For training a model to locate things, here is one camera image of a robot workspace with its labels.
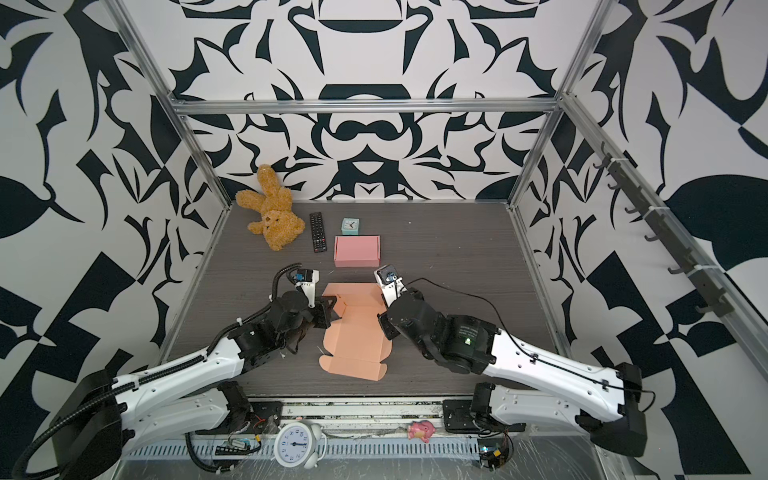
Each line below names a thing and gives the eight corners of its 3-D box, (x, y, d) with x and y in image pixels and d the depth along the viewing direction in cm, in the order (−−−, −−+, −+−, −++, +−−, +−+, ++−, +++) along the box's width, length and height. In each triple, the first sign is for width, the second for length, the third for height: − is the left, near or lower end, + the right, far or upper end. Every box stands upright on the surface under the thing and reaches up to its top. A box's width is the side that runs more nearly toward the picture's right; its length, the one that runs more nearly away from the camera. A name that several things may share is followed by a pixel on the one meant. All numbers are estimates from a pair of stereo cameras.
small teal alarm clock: (342, 239, 115) (340, 230, 110) (343, 227, 119) (342, 217, 114) (358, 239, 115) (357, 230, 110) (359, 227, 119) (358, 217, 114)
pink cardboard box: (333, 267, 104) (331, 260, 100) (336, 242, 110) (334, 235, 107) (380, 267, 104) (380, 260, 100) (380, 242, 110) (380, 235, 107)
